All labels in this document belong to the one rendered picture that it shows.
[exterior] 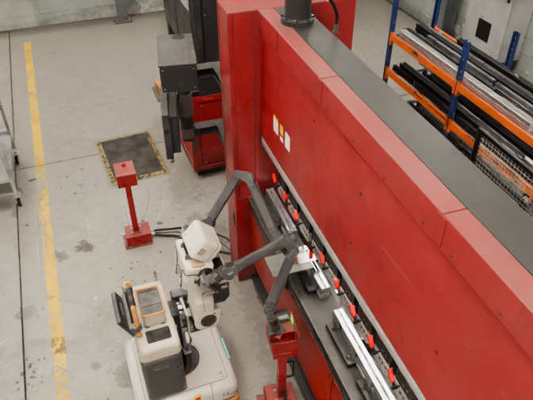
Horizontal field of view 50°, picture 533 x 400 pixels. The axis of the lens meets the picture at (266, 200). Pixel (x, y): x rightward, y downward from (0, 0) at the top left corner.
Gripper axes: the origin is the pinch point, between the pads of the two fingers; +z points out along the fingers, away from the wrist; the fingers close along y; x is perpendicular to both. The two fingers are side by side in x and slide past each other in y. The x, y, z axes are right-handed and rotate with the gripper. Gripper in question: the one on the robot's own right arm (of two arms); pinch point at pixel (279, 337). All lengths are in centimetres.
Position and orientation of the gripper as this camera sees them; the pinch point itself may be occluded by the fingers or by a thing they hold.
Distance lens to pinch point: 348.6
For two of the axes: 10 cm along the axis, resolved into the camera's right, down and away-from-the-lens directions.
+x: -2.0, -6.0, 7.7
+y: 9.5, -3.2, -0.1
